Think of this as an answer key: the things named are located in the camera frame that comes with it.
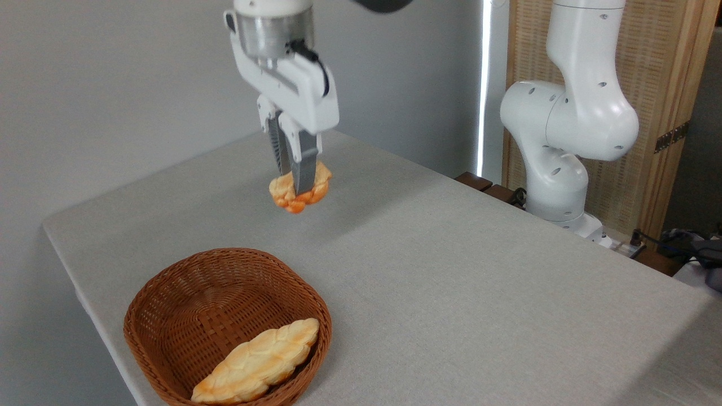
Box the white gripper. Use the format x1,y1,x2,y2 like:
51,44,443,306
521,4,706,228
224,10,340,196

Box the round bread roll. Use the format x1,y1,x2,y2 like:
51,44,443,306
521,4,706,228
268,161,333,214

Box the long braided bread loaf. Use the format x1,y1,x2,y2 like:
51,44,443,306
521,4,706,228
191,317,320,405

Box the silver metal wrist flange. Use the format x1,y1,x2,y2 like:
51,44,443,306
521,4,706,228
234,8,315,69

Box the dark brown wooden block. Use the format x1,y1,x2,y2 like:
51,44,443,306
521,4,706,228
483,184,518,206
455,171,494,193

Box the brown wicker basket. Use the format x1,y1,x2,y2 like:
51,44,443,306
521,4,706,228
124,248,333,406

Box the grey tablecloth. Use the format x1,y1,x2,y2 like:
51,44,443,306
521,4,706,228
42,127,715,406

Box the white power strip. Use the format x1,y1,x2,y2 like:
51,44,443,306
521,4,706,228
610,239,647,259

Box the metal screen hinge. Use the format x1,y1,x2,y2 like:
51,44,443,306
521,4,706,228
654,121,690,155

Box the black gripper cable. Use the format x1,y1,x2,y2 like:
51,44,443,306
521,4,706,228
287,39,331,98

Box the black power cable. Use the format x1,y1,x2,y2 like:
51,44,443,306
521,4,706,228
631,228,722,267

